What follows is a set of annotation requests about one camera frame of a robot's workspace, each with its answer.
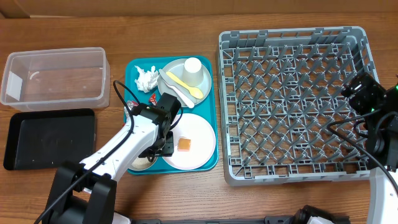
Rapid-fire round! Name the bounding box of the white large plate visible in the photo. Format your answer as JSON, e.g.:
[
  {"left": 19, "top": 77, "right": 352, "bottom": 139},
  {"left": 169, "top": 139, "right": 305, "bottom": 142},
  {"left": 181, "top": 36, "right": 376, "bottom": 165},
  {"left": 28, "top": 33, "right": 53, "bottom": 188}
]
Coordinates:
[{"left": 164, "top": 113, "right": 216, "bottom": 170}]

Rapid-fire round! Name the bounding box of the grey bowl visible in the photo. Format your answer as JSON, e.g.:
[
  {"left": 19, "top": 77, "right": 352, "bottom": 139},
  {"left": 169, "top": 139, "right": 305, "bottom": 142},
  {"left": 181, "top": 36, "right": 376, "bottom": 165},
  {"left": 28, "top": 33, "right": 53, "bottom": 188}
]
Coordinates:
[{"left": 129, "top": 157, "right": 157, "bottom": 171}]

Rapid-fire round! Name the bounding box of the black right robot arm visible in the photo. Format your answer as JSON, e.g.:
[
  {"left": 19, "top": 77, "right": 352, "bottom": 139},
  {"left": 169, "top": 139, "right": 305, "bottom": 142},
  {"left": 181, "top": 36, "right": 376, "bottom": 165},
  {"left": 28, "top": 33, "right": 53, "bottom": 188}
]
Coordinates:
[{"left": 341, "top": 73, "right": 397, "bottom": 223}]

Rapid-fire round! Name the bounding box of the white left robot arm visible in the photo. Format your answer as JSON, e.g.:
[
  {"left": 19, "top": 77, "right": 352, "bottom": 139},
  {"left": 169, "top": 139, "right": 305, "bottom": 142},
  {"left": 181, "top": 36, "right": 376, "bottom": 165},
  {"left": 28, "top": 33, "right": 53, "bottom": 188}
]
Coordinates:
[{"left": 37, "top": 93, "right": 181, "bottom": 223}]

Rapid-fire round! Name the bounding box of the grey dishwasher rack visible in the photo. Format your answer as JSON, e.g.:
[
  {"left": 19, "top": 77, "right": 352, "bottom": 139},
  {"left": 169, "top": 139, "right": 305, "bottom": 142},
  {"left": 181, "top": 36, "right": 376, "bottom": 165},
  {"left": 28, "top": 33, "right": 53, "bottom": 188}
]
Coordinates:
[{"left": 218, "top": 26, "right": 379, "bottom": 186}]

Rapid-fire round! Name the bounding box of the red sauce packet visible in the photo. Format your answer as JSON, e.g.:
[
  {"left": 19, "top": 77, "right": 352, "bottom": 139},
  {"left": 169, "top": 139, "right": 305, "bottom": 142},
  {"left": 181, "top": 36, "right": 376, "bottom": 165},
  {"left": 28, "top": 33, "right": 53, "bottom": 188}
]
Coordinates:
[{"left": 149, "top": 93, "right": 157, "bottom": 105}]

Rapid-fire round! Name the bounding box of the white plastic knife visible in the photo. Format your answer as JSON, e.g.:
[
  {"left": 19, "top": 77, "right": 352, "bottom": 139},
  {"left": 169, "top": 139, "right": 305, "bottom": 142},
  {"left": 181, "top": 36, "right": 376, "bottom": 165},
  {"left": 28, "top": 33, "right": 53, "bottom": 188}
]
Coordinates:
[{"left": 159, "top": 69, "right": 195, "bottom": 108}]

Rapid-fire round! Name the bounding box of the silver foil wrapper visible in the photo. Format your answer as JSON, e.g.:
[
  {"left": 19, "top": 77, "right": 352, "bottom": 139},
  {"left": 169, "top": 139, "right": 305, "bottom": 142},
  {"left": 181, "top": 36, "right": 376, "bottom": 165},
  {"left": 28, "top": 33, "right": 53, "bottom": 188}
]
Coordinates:
[{"left": 124, "top": 100, "right": 138, "bottom": 117}]

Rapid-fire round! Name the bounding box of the crumpled white napkin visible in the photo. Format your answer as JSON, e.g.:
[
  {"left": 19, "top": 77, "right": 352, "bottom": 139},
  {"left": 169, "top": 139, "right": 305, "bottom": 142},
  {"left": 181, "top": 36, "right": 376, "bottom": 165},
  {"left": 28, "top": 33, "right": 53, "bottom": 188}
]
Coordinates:
[{"left": 134, "top": 65, "right": 159, "bottom": 93}]

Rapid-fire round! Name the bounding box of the yellow plastic spoon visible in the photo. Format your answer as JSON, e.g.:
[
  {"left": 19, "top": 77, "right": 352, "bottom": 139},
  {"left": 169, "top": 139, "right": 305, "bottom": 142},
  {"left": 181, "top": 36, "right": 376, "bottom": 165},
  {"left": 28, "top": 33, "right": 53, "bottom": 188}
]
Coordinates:
[{"left": 166, "top": 72, "right": 203, "bottom": 99}]

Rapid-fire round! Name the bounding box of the orange food cube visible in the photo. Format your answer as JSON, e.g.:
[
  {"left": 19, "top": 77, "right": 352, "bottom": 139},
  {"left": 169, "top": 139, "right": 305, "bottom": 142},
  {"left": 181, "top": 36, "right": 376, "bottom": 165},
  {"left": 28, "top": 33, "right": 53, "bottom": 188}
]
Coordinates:
[{"left": 177, "top": 138, "right": 191, "bottom": 152}]

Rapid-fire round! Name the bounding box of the teal serving tray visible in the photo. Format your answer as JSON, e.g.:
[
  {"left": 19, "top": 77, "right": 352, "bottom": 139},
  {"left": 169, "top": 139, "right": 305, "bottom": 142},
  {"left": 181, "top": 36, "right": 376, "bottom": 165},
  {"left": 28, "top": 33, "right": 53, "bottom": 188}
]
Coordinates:
[{"left": 125, "top": 55, "right": 217, "bottom": 175}]

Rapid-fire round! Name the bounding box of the white plastic cup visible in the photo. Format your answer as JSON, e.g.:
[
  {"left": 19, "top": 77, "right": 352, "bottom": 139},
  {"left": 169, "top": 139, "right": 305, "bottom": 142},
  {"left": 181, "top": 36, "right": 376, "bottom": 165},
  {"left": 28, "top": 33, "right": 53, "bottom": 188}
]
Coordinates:
[{"left": 182, "top": 57, "right": 203, "bottom": 86}]

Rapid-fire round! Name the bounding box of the grey small plate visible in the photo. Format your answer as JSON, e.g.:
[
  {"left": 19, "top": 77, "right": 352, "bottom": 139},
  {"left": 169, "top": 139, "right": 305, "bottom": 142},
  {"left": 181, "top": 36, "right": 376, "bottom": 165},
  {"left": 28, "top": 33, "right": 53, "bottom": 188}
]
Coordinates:
[{"left": 163, "top": 57, "right": 212, "bottom": 105}]

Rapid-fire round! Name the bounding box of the clear plastic bin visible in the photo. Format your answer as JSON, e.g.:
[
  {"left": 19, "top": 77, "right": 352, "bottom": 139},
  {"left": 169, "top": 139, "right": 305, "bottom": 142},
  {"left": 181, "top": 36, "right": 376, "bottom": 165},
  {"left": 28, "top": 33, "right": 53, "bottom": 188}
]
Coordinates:
[{"left": 1, "top": 47, "right": 110, "bottom": 112}]

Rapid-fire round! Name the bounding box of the black plastic tray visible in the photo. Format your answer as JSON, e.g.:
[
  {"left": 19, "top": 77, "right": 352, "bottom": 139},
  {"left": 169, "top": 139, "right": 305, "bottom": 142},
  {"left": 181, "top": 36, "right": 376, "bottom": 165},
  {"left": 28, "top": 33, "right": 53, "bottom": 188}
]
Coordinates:
[{"left": 3, "top": 109, "right": 96, "bottom": 170}]

